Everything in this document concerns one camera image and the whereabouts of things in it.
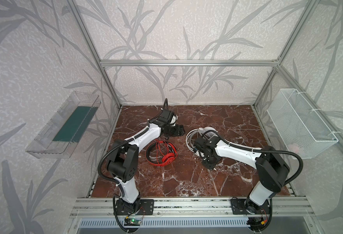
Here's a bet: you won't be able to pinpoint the white headphones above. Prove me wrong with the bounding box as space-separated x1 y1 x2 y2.
186 127 216 152

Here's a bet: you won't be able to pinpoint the red headphone cable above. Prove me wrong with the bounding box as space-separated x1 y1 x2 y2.
154 140 176 166

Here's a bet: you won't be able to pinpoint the red black headphones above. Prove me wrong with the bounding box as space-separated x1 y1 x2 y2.
145 140 178 167

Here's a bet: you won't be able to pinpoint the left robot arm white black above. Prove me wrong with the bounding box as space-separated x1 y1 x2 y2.
97 99 185 215

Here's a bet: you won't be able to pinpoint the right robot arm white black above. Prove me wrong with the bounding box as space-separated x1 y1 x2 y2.
192 127 303 214

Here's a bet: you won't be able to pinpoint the pink object in basket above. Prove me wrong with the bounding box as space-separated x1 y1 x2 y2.
287 143 301 154

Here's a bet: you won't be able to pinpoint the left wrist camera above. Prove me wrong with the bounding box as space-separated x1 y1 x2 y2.
170 114 178 125

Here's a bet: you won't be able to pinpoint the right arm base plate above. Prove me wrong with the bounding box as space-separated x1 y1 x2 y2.
230 197 272 215

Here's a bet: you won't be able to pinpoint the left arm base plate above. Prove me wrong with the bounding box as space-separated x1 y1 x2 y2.
114 199 154 215

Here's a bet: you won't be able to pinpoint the white wire mesh basket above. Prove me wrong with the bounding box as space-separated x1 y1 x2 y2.
267 89 339 159

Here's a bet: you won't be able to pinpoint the clear plastic wall tray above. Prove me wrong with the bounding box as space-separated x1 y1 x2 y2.
25 91 101 159

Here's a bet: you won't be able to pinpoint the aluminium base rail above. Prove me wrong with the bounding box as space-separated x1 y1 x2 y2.
69 197 315 218

